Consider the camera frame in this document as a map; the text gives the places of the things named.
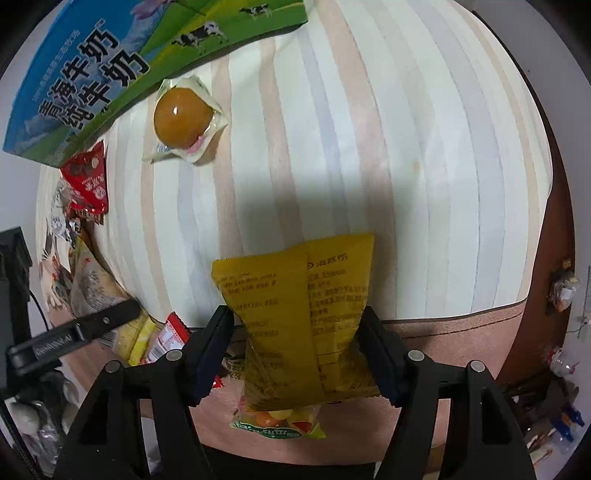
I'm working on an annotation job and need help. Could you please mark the green candy bag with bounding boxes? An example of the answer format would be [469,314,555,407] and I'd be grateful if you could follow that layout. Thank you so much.
[230,402,325,440]

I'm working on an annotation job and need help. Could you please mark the red white packet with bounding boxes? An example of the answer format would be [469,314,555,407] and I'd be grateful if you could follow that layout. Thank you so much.
[140,312,190,364]

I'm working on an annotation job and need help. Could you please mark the large yellow black snack bag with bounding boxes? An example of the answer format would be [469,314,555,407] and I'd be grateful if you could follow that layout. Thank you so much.
[69,238,158,366]

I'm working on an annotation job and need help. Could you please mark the striped cat blanket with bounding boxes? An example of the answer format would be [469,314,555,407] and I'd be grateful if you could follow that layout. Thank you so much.
[34,0,554,467]

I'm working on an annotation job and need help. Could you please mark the cardboard milk box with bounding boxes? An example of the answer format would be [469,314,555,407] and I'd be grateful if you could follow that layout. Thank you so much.
[3,0,308,167]

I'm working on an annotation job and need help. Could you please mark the floor clutter bottles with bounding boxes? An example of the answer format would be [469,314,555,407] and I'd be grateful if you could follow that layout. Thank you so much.
[505,259,586,468]

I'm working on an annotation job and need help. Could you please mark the red chocolate ball packet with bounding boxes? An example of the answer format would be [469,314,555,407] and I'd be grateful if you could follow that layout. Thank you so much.
[60,141,109,225]

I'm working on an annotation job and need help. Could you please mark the packaged braised egg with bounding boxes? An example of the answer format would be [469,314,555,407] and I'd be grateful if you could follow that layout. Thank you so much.
[142,75,228,164]

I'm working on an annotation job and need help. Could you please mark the yellow crinkled snack bag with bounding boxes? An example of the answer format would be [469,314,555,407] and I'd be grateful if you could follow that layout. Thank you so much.
[211,234,378,410]

